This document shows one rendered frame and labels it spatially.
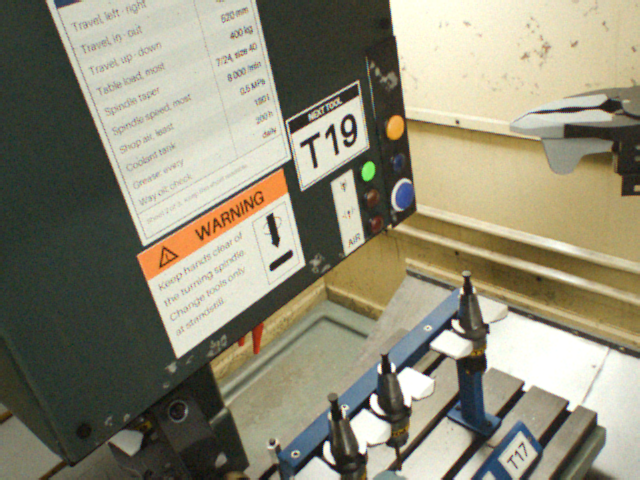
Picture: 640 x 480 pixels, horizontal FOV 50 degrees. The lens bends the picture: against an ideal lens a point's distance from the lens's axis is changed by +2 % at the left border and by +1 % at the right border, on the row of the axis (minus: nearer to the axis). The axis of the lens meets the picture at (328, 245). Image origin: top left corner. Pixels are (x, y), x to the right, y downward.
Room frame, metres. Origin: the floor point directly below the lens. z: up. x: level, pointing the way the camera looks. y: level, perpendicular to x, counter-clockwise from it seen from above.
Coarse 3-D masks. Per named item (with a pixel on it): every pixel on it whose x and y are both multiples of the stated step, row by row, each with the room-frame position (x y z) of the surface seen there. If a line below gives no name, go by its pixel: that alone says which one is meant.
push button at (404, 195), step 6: (402, 186) 0.65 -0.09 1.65; (408, 186) 0.65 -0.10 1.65; (396, 192) 0.64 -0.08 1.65; (402, 192) 0.64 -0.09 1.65; (408, 192) 0.65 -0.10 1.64; (396, 198) 0.64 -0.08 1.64; (402, 198) 0.64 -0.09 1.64; (408, 198) 0.65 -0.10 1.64; (396, 204) 0.64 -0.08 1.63; (402, 204) 0.64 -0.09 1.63; (408, 204) 0.65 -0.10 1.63
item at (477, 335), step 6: (486, 318) 0.91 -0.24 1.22; (456, 324) 0.91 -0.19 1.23; (486, 324) 0.90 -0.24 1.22; (456, 330) 0.89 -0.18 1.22; (462, 330) 0.89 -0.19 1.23; (474, 330) 0.88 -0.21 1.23; (480, 330) 0.88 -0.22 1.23; (486, 330) 0.90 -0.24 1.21; (462, 336) 0.88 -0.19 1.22; (468, 336) 0.88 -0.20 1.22; (474, 336) 0.88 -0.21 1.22; (480, 336) 0.88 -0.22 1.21; (474, 342) 0.88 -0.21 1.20; (480, 342) 0.88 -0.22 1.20
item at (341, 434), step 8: (328, 416) 0.69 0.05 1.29; (344, 416) 0.69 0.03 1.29; (328, 424) 0.69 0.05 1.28; (336, 424) 0.68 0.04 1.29; (344, 424) 0.68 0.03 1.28; (328, 432) 0.69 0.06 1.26; (336, 432) 0.68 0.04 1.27; (344, 432) 0.68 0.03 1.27; (352, 432) 0.69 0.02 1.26; (336, 440) 0.68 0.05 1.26; (344, 440) 0.68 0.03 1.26; (352, 440) 0.68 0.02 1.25; (336, 448) 0.68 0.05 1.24; (344, 448) 0.67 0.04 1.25; (352, 448) 0.68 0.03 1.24; (336, 456) 0.68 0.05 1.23; (344, 456) 0.67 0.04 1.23; (352, 456) 0.67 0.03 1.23
